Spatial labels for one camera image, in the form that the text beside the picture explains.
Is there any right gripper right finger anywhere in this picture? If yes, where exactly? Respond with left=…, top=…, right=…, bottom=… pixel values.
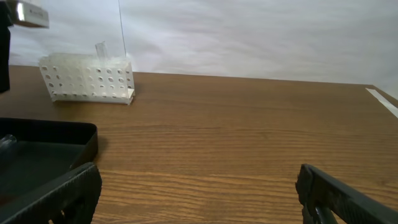
left=295, top=163, right=398, bottom=224

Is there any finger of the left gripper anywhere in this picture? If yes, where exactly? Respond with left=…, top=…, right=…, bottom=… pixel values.
left=0, top=9, right=12, bottom=95

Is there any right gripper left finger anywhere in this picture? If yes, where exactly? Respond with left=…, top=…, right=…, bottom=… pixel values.
left=0, top=161, right=103, bottom=224

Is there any clear test tube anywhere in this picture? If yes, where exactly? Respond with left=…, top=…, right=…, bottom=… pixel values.
left=94, top=40, right=111, bottom=61
left=0, top=134, right=18, bottom=162

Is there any black tray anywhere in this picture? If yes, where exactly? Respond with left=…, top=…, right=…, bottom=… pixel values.
left=0, top=117, right=100, bottom=207

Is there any white test tube rack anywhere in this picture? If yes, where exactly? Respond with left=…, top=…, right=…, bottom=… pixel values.
left=38, top=52, right=136, bottom=106

